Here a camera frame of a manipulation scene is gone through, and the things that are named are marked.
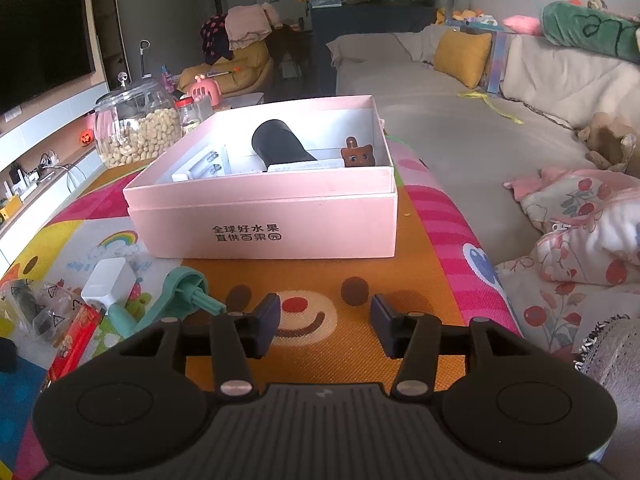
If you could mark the clear bag with black part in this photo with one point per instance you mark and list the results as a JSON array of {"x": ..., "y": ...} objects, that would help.
[{"x": 37, "y": 310}]

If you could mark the pink plastic toy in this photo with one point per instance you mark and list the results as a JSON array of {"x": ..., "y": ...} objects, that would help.
[{"x": 205, "y": 91}]

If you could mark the small jar with red lid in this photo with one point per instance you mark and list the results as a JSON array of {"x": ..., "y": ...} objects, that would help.
[{"x": 189, "y": 115}]

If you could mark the red snack packet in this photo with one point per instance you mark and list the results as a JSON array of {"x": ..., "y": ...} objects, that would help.
[{"x": 75, "y": 340}]

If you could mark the grey fringed cloth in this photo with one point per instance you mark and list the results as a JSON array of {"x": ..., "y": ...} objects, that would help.
[{"x": 620, "y": 360}]

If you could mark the brown bear figurine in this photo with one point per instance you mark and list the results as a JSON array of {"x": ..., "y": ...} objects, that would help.
[{"x": 357, "y": 155}]

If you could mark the teal plastic tool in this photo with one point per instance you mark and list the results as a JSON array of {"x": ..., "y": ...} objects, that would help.
[{"x": 185, "y": 292}]

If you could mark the yellow ribbon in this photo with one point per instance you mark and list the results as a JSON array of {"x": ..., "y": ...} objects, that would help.
[{"x": 492, "y": 105}]

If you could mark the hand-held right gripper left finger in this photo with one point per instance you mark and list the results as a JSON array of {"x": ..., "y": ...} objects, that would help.
[{"x": 267, "y": 325}]

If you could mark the cartoon printed play mat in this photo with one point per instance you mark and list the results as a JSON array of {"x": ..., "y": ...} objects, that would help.
[{"x": 320, "y": 280}]

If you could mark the iridescent gift box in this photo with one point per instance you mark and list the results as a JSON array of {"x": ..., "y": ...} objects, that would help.
[{"x": 497, "y": 60}]

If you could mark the black polka dot cloth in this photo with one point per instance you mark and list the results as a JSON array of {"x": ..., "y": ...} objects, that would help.
[{"x": 214, "y": 37}]

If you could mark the yellow bean bag chair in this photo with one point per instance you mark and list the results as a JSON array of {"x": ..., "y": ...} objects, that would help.
[{"x": 250, "y": 67}]

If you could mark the black television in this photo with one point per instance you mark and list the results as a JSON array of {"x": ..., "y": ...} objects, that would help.
[{"x": 40, "y": 50}]

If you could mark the pink plush toy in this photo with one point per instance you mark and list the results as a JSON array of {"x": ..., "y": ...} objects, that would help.
[{"x": 522, "y": 25}]

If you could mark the white box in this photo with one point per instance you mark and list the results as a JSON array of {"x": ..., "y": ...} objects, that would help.
[{"x": 192, "y": 167}]

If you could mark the orange pumpkin decoration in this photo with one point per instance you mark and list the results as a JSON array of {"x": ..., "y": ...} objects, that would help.
[{"x": 86, "y": 137}]

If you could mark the green plush pillow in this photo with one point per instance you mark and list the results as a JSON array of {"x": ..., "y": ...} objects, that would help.
[{"x": 590, "y": 27}]

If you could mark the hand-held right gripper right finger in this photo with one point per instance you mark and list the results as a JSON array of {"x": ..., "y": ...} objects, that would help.
[{"x": 384, "y": 325}]

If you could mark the glass jar of nuts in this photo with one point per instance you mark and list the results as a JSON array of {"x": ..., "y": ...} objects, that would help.
[{"x": 137, "y": 127}]

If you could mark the white charger cube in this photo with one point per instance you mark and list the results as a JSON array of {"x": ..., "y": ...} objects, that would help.
[{"x": 107, "y": 282}]

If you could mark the pink cardboard box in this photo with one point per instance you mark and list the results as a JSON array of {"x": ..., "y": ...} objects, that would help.
[{"x": 260, "y": 215}]

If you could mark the pink clothes pile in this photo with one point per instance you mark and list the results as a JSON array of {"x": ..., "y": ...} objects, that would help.
[{"x": 250, "y": 22}]

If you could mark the beige sofa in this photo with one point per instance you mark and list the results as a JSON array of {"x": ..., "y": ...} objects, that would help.
[{"x": 450, "y": 115}]

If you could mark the black cylinder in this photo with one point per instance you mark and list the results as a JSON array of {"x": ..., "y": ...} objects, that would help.
[{"x": 280, "y": 142}]

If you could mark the brown plush toy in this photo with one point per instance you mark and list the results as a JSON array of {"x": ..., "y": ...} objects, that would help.
[{"x": 607, "y": 142}]

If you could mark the floral blanket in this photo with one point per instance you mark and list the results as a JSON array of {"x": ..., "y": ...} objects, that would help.
[{"x": 575, "y": 240}]

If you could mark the yellow cushion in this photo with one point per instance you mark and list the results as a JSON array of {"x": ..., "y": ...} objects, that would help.
[{"x": 462, "y": 57}]

